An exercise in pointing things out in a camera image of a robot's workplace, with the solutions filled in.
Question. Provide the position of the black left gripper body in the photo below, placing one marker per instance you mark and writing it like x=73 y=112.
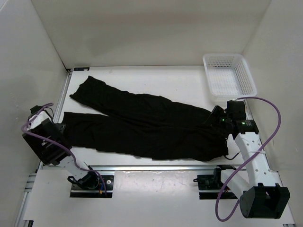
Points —
x=61 y=127

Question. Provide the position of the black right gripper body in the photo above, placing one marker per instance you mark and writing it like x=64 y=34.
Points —
x=220 y=124

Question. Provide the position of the black trousers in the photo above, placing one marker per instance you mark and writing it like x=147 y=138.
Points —
x=141 y=125

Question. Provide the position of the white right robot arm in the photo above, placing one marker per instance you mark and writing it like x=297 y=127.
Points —
x=258 y=192

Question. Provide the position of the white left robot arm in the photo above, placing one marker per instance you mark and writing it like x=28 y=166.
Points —
x=47 y=140

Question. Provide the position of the white perforated plastic basket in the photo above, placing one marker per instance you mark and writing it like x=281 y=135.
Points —
x=228 y=77

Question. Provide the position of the black label sticker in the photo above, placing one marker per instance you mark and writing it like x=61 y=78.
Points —
x=81 y=69

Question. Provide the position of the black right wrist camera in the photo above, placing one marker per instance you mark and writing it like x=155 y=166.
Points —
x=236 y=110

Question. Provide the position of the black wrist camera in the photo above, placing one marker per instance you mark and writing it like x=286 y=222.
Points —
x=236 y=110
x=34 y=110

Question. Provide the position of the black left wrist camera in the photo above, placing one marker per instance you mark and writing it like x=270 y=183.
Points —
x=34 y=110

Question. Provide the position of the aluminium left side rail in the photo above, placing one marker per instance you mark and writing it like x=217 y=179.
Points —
x=57 y=90

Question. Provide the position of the aluminium rail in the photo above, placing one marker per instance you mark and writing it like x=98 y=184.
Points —
x=154 y=168
x=57 y=90

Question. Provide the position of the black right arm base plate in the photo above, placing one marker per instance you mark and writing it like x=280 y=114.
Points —
x=208 y=186

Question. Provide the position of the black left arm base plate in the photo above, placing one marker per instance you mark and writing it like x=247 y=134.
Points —
x=97 y=190

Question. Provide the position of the aluminium front rail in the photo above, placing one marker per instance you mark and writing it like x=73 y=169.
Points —
x=154 y=168

